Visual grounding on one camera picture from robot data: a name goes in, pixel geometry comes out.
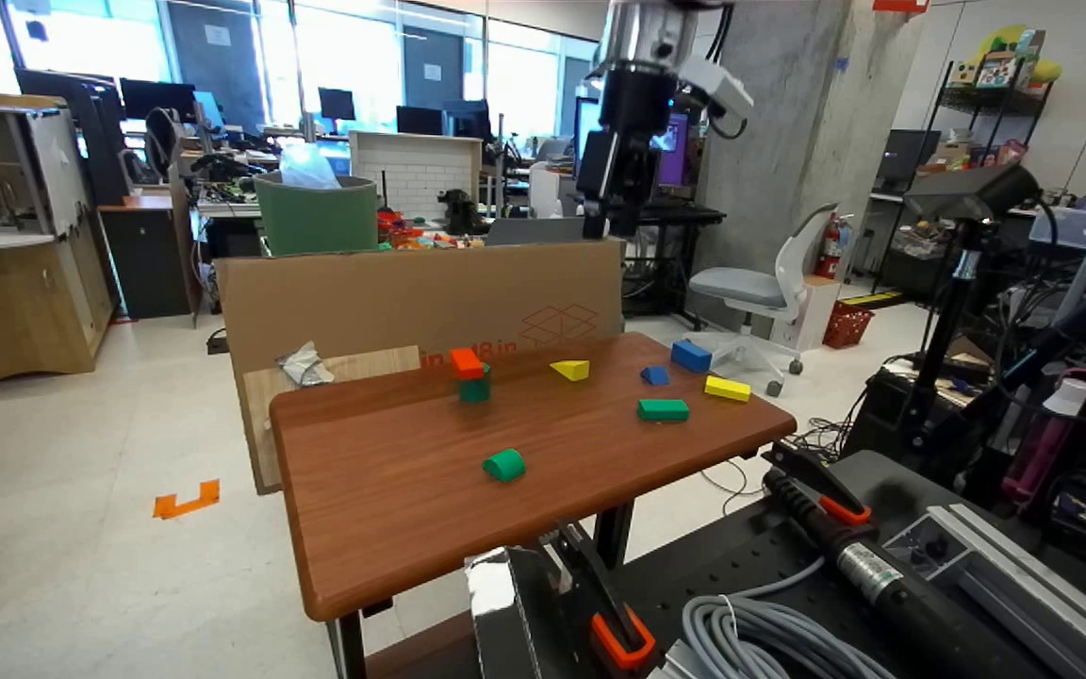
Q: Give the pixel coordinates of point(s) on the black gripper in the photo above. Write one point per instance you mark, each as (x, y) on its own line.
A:
(636, 116)

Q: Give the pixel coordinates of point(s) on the long green block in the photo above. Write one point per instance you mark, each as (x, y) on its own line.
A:
(664, 408)

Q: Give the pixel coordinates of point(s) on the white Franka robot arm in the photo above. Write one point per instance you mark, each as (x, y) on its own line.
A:
(719, 83)

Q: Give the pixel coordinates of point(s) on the blue cube block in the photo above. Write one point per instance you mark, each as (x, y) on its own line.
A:
(693, 358)

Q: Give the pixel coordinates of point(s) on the yellow wedge block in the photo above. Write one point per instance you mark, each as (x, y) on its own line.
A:
(572, 370)

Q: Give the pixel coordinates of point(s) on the flat blue block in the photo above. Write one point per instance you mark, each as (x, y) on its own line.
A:
(656, 374)

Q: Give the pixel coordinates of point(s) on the long yellow block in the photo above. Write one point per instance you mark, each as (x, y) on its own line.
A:
(728, 390)

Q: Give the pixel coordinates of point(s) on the orange block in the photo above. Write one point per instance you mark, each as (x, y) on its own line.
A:
(468, 363)

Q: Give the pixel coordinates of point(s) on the green cube block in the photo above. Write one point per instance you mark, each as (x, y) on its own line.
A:
(475, 390)

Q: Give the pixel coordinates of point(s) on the green rounded block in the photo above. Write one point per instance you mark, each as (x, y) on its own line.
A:
(504, 464)

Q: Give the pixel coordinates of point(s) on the lit computer monitor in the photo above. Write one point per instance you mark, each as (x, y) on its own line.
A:
(680, 158)

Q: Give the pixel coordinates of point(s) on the grey white office chair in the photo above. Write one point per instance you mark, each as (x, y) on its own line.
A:
(745, 293)

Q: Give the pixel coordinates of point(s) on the white panel board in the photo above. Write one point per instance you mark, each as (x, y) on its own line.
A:
(416, 175)

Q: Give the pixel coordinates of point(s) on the red fire extinguisher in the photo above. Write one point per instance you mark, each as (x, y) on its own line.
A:
(832, 251)

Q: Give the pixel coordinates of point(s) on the large cardboard box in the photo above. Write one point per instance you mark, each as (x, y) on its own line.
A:
(416, 302)

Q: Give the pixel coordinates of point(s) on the red basket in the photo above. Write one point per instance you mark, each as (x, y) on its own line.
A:
(846, 327)

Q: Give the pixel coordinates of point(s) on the green chair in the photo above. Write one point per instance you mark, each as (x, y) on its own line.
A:
(318, 219)

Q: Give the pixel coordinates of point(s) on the white crumpled paper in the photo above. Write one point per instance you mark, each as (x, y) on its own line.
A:
(304, 363)

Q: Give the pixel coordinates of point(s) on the black orange ribbed clamp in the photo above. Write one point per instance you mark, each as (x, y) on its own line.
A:
(819, 505)

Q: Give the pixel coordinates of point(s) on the wooden table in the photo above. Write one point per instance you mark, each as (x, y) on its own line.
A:
(416, 505)

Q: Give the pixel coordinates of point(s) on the black metal shelf rack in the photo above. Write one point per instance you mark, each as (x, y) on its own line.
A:
(980, 93)

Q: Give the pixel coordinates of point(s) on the black orange bar clamp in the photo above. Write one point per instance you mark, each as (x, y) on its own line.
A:
(625, 644)

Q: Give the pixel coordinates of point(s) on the dark desk cabinet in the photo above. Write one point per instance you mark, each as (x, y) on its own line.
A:
(150, 259)

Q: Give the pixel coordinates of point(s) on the pink cylinder tool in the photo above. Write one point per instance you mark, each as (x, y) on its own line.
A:
(1039, 456)

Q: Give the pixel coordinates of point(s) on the orange floor tape marker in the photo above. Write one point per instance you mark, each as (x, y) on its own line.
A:
(166, 508)

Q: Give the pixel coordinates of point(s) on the light wooden cabinet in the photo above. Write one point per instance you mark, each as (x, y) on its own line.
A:
(16, 302)

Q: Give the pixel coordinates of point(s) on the black camera stand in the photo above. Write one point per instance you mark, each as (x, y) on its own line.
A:
(960, 285)

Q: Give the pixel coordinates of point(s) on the aluminium rail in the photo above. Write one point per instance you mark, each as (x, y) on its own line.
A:
(1019, 580)

